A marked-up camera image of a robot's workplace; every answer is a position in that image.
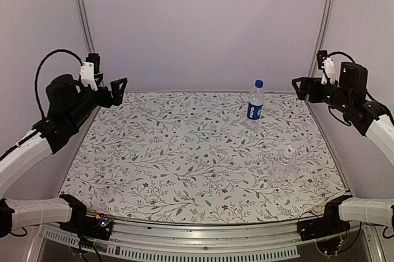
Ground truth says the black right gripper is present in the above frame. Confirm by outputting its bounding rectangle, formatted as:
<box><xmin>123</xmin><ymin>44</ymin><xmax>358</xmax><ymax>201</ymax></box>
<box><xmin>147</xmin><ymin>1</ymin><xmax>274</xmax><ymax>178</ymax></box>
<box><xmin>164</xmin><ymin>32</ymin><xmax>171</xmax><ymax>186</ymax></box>
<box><xmin>293</xmin><ymin>76</ymin><xmax>352</xmax><ymax>113</ymax></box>

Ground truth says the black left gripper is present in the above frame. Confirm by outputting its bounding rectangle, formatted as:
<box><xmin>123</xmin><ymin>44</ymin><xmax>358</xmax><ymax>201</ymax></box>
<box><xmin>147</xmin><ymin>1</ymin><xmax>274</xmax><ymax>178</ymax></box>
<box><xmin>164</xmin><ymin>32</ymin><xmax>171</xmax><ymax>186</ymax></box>
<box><xmin>67</xmin><ymin>76</ymin><xmax>127</xmax><ymax>128</ymax></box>

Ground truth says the blue bottle cap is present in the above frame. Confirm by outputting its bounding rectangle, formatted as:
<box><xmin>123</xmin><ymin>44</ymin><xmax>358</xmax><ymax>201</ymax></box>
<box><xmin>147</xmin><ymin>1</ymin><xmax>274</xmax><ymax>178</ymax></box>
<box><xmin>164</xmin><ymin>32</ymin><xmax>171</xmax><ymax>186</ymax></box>
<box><xmin>255</xmin><ymin>80</ymin><xmax>263</xmax><ymax>89</ymax></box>

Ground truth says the Pepsi bottle blue label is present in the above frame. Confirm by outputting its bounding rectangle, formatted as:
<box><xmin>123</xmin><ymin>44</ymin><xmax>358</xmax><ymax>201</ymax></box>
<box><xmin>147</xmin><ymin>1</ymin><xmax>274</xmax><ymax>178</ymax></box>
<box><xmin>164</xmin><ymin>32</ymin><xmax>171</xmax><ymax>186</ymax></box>
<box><xmin>246</xmin><ymin>84</ymin><xmax>265</xmax><ymax>128</ymax></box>

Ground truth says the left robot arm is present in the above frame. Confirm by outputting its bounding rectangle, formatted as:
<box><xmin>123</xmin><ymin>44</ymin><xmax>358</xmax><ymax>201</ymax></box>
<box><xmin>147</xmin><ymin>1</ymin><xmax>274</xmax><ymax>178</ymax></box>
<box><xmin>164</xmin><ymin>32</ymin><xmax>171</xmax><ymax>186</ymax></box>
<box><xmin>1</xmin><ymin>74</ymin><xmax>127</xmax><ymax>237</ymax></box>

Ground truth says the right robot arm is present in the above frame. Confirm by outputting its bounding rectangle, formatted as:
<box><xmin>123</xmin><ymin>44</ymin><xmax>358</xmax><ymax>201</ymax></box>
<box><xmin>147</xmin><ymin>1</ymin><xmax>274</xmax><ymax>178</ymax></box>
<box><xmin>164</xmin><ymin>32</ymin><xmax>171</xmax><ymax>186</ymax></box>
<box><xmin>292</xmin><ymin>62</ymin><xmax>393</xmax><ymax>240</ymax></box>

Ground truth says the clear empty plastic bottle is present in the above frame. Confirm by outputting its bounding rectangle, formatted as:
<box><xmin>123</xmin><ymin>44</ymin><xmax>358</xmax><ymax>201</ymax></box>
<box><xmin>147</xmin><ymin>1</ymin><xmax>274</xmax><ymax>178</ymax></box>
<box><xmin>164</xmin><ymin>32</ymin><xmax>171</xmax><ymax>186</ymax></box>
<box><xmin>268</xmin><ymin>145</ymin><xmax>296</xmax><ymax>186</ymax></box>

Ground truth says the floral patterned table mat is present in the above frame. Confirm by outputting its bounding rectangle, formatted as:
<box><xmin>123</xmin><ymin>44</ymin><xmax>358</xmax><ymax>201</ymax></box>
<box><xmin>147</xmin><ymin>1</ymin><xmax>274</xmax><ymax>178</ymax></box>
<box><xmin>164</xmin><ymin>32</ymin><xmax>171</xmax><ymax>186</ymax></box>
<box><xmin>61</xmin><ymin>93</ymin><xmax>348</xmax><ymax>224</ymax></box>

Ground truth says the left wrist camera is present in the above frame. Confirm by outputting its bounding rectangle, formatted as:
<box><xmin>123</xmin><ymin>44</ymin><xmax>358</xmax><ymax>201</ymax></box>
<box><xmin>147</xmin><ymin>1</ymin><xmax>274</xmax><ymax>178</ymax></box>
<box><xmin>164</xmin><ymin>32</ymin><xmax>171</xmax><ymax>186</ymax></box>
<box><xmin>79</xmin><ymin>53</ymin><xmax>103</xmax><ymax>91</ymax></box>

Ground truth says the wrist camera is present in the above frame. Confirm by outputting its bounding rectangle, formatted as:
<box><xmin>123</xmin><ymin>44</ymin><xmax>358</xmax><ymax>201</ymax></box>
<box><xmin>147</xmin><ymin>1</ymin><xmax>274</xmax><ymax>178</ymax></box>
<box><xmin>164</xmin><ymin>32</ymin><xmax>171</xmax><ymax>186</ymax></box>
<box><xmin>316</xmin><ymin>50</ymin><xmax>336</xmax><ymax>85</ymax></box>
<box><xmin>79</xmin><ymin>53</ymin><xmax>103</xmax><ymax>91</ymax></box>

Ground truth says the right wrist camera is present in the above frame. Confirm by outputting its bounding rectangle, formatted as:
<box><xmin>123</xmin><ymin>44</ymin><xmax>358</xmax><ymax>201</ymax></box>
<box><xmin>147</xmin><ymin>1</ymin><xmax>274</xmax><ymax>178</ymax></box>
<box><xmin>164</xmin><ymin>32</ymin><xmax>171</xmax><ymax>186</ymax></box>
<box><xmin>316</xmin><ymin>50</ymin><xmax>336</xmax><ymax>85</ymax></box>

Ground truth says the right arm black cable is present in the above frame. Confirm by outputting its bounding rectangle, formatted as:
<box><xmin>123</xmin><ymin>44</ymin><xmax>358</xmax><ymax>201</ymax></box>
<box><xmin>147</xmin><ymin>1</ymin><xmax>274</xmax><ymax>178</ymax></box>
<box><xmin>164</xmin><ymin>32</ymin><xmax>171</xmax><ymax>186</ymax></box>
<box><xmin>326</xmin><ymin>50</ymin><xmax>356</xmax><ymax>63</ymax></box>

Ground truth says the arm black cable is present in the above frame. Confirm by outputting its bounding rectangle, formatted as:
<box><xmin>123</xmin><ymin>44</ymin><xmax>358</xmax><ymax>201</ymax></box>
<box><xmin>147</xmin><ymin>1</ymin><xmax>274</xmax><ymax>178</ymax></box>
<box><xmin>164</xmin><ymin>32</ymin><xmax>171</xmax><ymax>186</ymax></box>
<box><xmin>33</xmin><ymin>48</ymin><xmax>84</xmax><ymax>119</ymax></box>
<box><xmin>326</xmin><ymin>50</ymin><xmax>356</xmax><ymax>63</ymax></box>

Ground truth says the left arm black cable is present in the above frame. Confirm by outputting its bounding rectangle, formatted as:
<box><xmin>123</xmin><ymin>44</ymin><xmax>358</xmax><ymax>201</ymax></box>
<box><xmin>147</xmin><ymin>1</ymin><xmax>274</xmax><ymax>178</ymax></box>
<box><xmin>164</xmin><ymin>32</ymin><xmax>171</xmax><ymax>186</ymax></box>
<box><xmin>33</xmin><ymin>48</ymin><xmax>84</xmax><ymax>119</ymax></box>

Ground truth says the right aluminium corner post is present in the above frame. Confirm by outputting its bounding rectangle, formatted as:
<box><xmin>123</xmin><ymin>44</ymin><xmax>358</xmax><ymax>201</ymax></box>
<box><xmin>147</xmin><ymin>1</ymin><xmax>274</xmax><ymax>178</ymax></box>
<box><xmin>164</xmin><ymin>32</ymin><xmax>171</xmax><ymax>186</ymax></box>
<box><xmin>308</xmin><ymin>0</ymin><xmax>334</xmax><ymax>77</ymax></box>

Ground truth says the aluminium corner post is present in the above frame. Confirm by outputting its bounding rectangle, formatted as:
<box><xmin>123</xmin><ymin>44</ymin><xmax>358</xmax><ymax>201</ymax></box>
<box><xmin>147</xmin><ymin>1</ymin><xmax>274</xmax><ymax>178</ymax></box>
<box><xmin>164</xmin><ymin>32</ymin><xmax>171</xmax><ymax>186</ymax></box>
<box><xmin>308</xmin><ymin>0</ymin><xmax>334</xmax><ymax>77</ymax></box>
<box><xmin>75</xmin><ymin>0</ymin><xmax>95</xmax><ymax>53</ymax></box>

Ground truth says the left aluminium corner post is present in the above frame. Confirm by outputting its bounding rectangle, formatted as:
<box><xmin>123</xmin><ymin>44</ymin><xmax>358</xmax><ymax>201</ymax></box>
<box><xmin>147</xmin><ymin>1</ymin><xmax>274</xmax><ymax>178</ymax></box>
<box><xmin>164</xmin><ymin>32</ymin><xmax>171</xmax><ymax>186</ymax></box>
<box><xmin>75</xmin><ymin>0</ymin><xmax>95</xmax><ymax>53</ymax></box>

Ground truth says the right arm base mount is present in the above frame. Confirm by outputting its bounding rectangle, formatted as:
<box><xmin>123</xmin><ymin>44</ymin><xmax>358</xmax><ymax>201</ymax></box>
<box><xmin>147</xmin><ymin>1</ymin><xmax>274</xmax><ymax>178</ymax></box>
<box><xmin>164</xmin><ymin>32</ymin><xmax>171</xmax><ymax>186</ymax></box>
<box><xmin>297</xmin><ymin>202</ymin><xmax>350</xmax><ymax>241</ymax></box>

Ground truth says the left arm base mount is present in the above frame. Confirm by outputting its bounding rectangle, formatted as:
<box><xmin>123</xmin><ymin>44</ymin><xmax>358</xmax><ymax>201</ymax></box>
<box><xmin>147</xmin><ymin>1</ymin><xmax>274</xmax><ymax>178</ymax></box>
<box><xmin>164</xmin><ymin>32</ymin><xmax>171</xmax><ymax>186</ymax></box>
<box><xmin>59</xmin><ymin>194</ymin><xmax>113</xmax><ymax>240</ymax></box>

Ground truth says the aluminium front rail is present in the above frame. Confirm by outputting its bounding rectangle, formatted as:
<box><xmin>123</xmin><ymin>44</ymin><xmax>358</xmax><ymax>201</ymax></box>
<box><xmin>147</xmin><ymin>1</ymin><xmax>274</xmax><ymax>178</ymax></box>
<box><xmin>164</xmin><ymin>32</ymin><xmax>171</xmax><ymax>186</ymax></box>
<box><xmin>27</xmin><ymin>212</ymin><xmax>388</xmax><ymax>262</ymax></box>

